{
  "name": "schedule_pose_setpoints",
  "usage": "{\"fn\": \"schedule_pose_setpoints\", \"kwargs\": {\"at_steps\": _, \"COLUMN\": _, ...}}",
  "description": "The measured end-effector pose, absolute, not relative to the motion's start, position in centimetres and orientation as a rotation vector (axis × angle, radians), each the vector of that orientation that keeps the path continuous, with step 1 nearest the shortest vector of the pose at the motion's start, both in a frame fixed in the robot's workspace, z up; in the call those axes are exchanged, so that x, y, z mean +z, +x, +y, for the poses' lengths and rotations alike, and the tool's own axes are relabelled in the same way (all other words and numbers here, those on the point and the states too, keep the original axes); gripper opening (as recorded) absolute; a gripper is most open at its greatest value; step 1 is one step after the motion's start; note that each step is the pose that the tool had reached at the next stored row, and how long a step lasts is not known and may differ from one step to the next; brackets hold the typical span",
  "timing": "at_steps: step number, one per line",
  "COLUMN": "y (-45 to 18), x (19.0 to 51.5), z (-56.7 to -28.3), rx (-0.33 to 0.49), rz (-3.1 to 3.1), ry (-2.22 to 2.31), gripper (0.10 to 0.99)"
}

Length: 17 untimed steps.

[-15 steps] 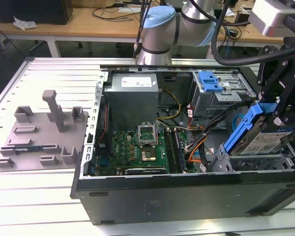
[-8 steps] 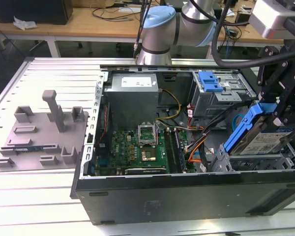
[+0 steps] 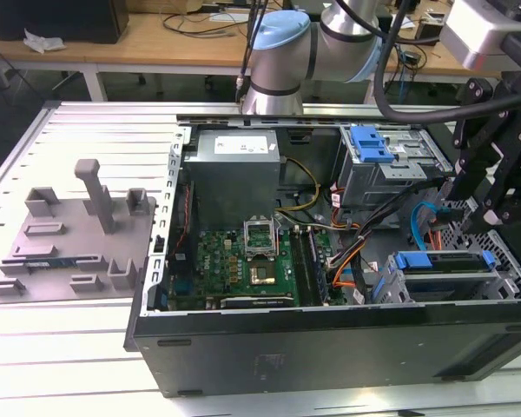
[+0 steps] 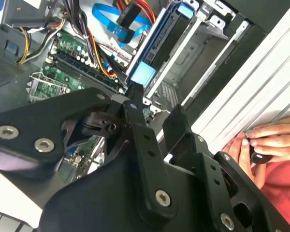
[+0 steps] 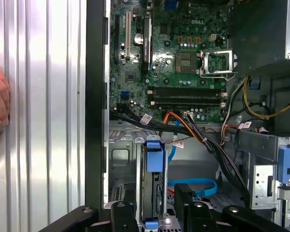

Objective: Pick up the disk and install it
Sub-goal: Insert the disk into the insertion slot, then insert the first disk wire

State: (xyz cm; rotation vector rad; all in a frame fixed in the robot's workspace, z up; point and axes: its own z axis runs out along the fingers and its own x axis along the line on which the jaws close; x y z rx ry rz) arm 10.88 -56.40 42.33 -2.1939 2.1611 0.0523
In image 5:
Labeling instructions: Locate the yellow power wire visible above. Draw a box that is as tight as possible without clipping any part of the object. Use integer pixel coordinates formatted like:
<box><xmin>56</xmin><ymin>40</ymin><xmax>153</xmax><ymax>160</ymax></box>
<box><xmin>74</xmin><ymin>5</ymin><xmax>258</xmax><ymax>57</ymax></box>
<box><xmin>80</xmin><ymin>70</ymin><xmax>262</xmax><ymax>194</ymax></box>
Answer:
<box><xmin>242</xmin><ymin>76</ymin><xmax>290</xmax><ymax>119</ymax></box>

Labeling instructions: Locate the hard disk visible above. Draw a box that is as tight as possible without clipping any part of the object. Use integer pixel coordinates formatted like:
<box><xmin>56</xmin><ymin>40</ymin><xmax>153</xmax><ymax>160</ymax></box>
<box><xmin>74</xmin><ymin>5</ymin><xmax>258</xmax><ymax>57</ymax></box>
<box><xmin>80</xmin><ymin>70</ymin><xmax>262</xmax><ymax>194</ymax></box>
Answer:
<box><xmin>142</xmin><ymin>135</ymin><xmax>164</xmax><ymax>232</ymax></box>

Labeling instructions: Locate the metal optical drive cage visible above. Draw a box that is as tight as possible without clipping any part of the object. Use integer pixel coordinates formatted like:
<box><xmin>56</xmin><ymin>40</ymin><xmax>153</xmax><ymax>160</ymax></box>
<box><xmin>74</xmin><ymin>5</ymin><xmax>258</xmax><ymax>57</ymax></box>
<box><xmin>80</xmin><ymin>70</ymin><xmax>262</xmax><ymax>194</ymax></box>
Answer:
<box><xmin>249</xmin><ymin>135</ymin><xmax>290</xmax><ymax>232</ymax></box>

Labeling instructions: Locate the orange data wire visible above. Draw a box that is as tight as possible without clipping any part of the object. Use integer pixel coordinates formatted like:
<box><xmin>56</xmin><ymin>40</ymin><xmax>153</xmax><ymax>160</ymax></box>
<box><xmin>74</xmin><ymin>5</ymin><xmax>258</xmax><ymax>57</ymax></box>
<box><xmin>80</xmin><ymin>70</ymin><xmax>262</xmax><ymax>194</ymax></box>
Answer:
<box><xmin>163</xmin><ymin>111</ymin><xmax>192</xmax><ymax>131</ymax></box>

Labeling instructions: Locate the person's hand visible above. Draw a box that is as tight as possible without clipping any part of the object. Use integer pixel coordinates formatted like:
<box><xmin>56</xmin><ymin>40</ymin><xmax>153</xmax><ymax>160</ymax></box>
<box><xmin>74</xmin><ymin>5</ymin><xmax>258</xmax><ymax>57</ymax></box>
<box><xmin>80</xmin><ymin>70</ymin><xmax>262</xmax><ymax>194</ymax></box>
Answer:
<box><xmin>0</xmin><ymin>58</ymin><xmax>11</xmax><ymax>148</ymax></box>

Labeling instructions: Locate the white expansion slot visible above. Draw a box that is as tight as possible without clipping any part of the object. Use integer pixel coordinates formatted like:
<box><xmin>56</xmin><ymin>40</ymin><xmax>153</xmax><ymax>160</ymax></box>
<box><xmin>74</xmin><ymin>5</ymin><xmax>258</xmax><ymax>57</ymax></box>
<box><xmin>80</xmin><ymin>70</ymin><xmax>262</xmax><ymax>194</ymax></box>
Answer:
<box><xmin>125</xmin><ymin>11</ymin><xmax>132</xmax><ymax>61</ymax></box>

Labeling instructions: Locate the CPU socket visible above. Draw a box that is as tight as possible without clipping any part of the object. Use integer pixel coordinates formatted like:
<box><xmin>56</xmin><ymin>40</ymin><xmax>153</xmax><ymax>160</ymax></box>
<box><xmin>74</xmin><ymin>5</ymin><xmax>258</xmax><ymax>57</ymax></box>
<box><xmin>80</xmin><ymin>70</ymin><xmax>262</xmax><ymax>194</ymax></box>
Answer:
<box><xmin>175</xmin><ymin>52</ymin><xmax>201</xmax><ymax>74</ymax></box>

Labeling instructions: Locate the metal socket cover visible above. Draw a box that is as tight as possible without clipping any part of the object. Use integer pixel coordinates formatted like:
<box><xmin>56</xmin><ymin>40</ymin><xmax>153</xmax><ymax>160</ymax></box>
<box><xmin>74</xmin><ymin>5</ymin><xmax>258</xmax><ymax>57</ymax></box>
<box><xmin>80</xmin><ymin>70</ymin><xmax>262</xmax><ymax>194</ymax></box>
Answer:
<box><xmin>199</xmin><ymin>49</ymin><xmax>234</xmax><ymax>73</ymax></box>

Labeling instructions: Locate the metal disk bay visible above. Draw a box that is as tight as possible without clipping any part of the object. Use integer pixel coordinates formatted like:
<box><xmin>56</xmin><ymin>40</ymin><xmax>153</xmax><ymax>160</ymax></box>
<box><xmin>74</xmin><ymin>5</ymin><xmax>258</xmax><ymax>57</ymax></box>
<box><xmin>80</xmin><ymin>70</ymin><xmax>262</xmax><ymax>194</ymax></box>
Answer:
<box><xmin>134</xmin><ymin>135</ymin><xmax>172</xmax><ymax>232</ymax></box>

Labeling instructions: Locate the black open PC case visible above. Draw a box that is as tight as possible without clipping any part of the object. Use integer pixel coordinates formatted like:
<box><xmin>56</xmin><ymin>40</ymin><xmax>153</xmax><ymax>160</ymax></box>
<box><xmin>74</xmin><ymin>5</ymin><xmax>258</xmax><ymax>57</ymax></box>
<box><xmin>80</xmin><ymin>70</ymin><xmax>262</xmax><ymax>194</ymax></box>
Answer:
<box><xmin>86</xmin><ymin>0</ymin><xmax>290</xmax><ymax>232</ymax></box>

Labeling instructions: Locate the black expansion slot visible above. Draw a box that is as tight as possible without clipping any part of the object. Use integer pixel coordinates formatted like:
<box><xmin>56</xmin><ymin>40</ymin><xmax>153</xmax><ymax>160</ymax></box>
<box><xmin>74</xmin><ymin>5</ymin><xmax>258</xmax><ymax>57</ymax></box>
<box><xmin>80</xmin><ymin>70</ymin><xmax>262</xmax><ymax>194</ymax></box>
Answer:
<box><xmin>113</xmin><ymin>14</ymin><xmax>120</xmax><ymax>66</ymax></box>

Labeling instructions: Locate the silver coin cell battery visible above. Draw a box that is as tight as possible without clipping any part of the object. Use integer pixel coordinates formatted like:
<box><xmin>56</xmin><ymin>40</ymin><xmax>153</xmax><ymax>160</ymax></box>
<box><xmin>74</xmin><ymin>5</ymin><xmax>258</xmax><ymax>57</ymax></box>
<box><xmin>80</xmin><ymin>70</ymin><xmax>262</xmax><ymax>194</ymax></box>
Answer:
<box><xmin>134</xmin><ymin>33</ymin><xmax>145</xmax><ymax>46</ymax></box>

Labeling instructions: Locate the black cable bundle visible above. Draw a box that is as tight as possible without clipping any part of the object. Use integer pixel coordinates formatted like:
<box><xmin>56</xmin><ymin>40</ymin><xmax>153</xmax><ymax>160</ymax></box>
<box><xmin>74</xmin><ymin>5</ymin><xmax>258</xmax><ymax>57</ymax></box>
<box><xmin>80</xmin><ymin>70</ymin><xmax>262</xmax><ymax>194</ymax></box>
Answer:
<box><xmin>111</xmin><ymin>113</ymin><xmax>251</xmax><ymax>202</ymax></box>

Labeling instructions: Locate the black RAM slot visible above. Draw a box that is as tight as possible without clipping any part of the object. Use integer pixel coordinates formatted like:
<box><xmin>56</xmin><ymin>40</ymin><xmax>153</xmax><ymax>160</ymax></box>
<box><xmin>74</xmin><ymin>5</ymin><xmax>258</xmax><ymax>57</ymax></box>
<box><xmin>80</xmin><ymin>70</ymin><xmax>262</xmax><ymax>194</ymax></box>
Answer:
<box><xmin>146</xmin><ymin>86</ymin><xmax>227</xmax><ymax>98</ymax></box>
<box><xmin>149</xmin><ymin>96</ymin><xmax>227</xmax><ymax>107</ymax></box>

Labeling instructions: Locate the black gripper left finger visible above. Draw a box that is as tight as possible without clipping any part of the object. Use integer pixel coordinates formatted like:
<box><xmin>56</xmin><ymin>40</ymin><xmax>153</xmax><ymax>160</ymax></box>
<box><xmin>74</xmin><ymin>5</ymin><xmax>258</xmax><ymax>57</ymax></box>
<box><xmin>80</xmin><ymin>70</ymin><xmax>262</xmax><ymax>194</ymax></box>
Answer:
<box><xmin>37</xmin><ymin>202</ymin><xmax>140</xmax><ymax>232</ymax></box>

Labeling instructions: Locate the green motherboard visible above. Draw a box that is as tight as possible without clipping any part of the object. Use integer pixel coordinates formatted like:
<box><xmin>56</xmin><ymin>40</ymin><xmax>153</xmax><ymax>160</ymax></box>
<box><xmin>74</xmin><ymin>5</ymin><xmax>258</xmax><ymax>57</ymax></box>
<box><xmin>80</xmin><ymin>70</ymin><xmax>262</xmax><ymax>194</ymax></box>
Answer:
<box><xmin>110</xmin><ymin>0</ymin><xmax>229</xmax><ymax>124</ymax></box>

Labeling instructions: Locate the blue drive latch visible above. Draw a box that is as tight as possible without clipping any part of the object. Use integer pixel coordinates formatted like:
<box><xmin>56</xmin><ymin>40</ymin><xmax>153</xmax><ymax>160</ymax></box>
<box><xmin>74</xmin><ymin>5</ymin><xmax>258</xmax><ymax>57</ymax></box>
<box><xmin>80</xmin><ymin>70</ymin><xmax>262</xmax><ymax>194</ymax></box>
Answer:
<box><xmin>277</xmin><ymin>144</ymin><xmax>290</xmax><ymax>187</ymax></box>

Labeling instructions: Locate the orange disk power wire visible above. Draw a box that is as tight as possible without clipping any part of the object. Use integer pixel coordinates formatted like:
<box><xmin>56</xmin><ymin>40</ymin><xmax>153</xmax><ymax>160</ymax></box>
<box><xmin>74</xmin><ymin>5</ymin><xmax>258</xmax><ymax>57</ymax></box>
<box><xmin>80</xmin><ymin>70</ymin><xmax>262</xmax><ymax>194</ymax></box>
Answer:
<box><xmin>168</xmin><ymin>188</ymin><xmax>178</xmax><ymax>203</ymax></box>

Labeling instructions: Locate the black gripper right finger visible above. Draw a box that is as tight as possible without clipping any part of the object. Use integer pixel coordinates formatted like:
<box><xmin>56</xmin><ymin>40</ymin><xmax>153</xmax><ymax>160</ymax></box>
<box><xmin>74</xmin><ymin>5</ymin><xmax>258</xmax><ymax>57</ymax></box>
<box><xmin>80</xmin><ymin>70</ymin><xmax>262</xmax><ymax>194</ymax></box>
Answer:
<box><xmin>174</xmin><ymin>183</ymin><xmax>290</xmax><ymax>232</ymax></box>

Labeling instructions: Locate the wire locking lever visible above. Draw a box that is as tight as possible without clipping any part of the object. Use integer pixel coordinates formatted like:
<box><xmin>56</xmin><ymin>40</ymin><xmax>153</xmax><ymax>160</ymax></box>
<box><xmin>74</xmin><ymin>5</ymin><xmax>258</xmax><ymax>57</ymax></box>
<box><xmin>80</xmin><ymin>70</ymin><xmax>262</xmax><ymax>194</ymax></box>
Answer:
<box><xmin>199</xmin><ymin>72</ymin><xmax>238</xmax><ymax>81</ymax></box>

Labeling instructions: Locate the grey power supply unit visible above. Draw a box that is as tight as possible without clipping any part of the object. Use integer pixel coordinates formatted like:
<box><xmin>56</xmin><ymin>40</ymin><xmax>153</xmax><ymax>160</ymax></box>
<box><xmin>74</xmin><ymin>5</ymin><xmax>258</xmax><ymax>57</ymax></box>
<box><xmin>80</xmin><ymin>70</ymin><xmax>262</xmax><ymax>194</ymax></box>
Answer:
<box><xmin>228</xmin><ymin>0</ymin><xmax>290</xmax><ymax>72</ymax></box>

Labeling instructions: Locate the blue data wire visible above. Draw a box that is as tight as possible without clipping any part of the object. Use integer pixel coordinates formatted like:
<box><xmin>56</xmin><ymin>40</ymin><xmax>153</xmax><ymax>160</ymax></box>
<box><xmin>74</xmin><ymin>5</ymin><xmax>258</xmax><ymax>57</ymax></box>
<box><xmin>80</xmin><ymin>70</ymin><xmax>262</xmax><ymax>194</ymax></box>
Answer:
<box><xmin>168</xmin><ymin>120</ymin><xmax>218</xmax><ymax>202</ymax></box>

